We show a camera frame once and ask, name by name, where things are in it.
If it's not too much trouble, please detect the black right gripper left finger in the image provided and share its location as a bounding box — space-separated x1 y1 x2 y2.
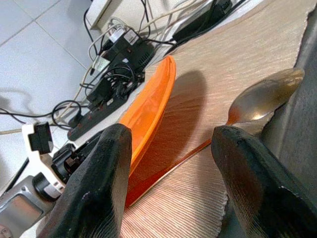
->
37 123 133 238

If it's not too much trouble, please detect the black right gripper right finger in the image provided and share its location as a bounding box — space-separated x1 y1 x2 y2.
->
210 125 317 238

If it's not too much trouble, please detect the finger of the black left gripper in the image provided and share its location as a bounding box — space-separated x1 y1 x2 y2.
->
83 133 105 156

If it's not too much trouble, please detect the orange plate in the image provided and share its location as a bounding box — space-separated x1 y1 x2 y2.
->
118 55 212 208

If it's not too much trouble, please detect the steel spoon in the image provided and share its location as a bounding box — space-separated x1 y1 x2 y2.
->
226 67 305 127

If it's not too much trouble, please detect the black power strip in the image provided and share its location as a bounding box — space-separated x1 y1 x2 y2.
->
67 94 132 142

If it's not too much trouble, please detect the black plug adapter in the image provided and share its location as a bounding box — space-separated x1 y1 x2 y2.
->
86 73 136 105

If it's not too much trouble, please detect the stainless steel sink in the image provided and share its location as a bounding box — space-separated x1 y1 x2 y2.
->
222 12 317 238

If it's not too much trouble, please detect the black battery charger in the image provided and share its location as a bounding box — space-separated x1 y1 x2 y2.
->
93 27 156 75

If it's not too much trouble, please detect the beige woven placemat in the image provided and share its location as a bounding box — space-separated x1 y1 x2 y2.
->
118 0 317 238

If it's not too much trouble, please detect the black power adapter brick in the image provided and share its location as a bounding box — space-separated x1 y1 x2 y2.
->
172 0 239 44

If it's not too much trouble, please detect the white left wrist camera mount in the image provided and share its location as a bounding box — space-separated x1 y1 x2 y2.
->
21 122 66 197

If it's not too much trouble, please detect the black cable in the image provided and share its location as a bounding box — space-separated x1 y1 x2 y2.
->
83 6 96 44
51 100 83 127

